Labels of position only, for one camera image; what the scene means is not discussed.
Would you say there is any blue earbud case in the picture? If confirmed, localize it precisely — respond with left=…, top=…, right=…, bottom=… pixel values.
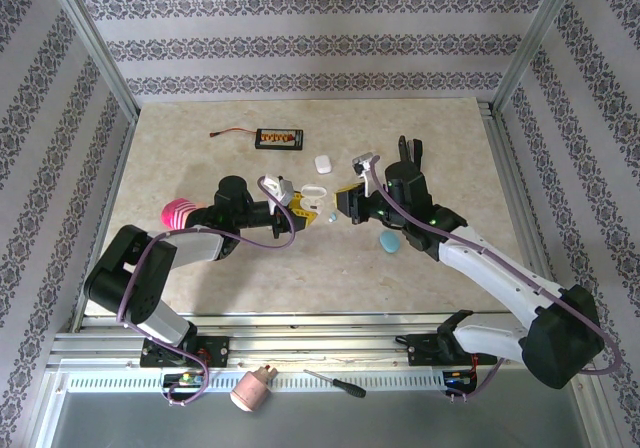
left=378, top=229, right=403, bottom=255

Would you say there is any black stapler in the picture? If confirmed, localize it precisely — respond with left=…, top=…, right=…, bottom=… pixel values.
left=397, top=135, right=425, bottom=165

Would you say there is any black charger board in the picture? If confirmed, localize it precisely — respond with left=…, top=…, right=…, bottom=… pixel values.
left=254, top=127, right=305, bottom=150

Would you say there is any pink striped rolled sock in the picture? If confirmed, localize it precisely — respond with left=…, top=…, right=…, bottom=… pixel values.
left=160, top=198, right=199, bottom=232

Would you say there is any grey metal sheet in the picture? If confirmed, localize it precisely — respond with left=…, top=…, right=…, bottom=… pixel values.
left=49, top=391, right=601, bottom=448

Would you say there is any red black wire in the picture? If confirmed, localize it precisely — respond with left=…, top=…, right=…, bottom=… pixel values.
left=209, top=126, right=259, bottom=138

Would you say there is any aluminium side rail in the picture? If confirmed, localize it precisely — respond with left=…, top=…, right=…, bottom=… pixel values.
left=477, top=100, right=569, bottom=319
left=69, top=110, right=141, bottom=332

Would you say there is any wide aluminium base rail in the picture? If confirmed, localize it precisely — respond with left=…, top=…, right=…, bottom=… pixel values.
left=47, top=312, right=596, bottom=369

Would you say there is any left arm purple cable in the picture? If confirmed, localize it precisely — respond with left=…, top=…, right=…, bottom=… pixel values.
left=115, top=175, right=299, bottom=408

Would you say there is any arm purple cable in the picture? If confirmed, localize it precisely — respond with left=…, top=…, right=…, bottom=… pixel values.
left=363, top=160, right=624, bottom=405
left=115, top=175, right=299, bottom=408

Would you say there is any black handled screwdriver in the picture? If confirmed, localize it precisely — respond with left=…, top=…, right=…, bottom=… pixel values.
left=303, top=368, right=367, bottom=399

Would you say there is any aluminium frame post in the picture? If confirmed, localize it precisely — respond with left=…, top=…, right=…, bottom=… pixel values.
left=42, top=0, right=141, bottom=122
left=491, top=0, right=587, bottom=117

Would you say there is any white slotted cable duct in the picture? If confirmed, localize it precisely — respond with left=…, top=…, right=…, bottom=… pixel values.
left=64, top=371, right=447, bottom=394

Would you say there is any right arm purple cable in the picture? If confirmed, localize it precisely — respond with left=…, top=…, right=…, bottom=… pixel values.
left=363, top=160, right=624, bottom=405

